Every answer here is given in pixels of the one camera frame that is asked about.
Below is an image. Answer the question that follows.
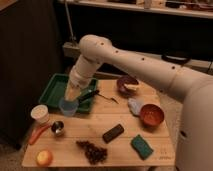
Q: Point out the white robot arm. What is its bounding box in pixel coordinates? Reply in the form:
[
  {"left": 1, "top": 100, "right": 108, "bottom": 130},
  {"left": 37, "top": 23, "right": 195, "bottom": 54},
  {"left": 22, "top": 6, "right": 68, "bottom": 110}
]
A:
[{"left": 68, "top": 35, "right": 213, "bottom": 171}]

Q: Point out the thin dark utensil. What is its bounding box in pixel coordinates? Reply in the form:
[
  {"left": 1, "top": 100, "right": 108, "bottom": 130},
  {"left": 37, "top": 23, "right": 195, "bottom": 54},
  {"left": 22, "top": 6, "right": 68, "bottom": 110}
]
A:
[{"left": 98, "top": 93, "right": 119, "bottom": 104}]

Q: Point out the dark brown rectangular block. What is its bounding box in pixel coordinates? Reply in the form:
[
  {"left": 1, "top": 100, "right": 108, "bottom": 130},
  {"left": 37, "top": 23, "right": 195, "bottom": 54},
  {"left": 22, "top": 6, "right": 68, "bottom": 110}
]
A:
[{"left": 102, "top": 124, "right": 124, "bottom": 143}]

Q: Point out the blue plastic cup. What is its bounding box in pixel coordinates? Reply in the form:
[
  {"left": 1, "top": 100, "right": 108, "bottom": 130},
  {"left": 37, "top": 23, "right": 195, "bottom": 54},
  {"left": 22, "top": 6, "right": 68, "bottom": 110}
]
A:
[{"left": 59, "top": 98, "right": 79, "bottom": 116}]

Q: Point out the yellow red apple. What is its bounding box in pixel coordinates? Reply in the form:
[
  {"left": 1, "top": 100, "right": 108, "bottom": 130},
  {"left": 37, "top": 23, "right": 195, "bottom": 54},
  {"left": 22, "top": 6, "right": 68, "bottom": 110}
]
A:
[{"left": 36, "top": 150, "right": 53, "bottom": 167}]

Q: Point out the black brush in tray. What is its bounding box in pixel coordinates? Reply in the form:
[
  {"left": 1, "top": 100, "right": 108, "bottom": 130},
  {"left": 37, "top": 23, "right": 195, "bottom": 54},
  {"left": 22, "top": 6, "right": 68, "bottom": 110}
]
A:
[{"left": 78, "top": 90, "right": 99, "bottom": 103}]

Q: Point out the white paper cup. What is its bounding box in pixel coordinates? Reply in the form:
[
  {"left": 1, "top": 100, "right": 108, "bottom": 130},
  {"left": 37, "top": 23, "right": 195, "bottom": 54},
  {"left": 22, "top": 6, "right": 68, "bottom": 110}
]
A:
[{"left": 30, "top": 105, "right": 49, "bottom": 124}]

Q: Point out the orange carrot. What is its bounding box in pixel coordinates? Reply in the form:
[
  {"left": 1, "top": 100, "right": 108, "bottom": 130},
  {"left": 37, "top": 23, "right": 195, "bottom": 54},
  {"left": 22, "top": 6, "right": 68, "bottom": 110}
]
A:
[{"left": 28, "top": 125, "right": 49, "bottom": 145}]

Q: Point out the small metal cup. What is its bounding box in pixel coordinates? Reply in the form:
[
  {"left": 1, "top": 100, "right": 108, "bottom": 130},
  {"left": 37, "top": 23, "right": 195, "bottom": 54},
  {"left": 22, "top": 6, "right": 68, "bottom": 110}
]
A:
[{"left": 51, "top": 121, "right": 64, "bottom": 136}]

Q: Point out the crumpled grey cloth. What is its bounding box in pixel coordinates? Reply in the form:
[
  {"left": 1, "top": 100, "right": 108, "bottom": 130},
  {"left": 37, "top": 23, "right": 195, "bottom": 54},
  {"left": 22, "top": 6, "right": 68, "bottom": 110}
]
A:
[{"left": 128, "top": 98, "right": 144, "bottom": 116}]

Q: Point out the orange bowl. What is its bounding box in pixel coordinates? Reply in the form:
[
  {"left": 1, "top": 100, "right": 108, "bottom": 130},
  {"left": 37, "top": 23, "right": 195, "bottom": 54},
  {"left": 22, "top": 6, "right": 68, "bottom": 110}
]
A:
[{"left": 140, "top": 104, "right": 164, "bottom": 127}]

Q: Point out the green sponge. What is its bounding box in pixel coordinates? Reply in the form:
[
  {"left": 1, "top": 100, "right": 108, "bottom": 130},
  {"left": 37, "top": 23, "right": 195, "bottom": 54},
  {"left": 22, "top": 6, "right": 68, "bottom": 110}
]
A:
[{"left": 131, "top": 135, "right": 153, "bottom": 160}]

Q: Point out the green plastic tray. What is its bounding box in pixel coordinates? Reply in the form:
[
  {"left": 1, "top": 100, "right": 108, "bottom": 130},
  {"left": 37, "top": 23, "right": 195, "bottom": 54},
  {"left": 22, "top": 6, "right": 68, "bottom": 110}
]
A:
[{"left": 38, "top": 73, "right": 94, "bottom": 114}]

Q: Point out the metal pole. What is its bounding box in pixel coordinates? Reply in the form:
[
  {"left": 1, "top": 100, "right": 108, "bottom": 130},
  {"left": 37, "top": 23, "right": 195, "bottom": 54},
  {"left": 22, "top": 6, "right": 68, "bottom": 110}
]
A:
[{"left": 64, "top": 0, "right": 77, "bottom": 46}]

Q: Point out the bunch of dark grapes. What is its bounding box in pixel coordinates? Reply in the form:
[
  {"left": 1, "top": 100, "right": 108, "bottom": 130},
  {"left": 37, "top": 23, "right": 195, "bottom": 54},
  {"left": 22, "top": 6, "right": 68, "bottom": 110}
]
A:
[{"left": 76, "top": 141, "right": 108, "bottom": 165}]

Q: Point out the wooden shelf beam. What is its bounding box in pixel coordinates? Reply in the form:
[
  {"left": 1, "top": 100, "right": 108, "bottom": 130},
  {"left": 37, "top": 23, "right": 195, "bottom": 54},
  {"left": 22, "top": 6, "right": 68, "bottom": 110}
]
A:
[{"left": 63, "top": 42, "right": 213, "bottom": 79}]

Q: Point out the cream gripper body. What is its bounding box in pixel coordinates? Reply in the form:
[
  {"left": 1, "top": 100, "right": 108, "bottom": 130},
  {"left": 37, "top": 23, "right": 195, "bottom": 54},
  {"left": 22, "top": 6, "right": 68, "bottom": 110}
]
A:
[{"left": 64, "top": 82, "right": 81, "bottom": 101}]

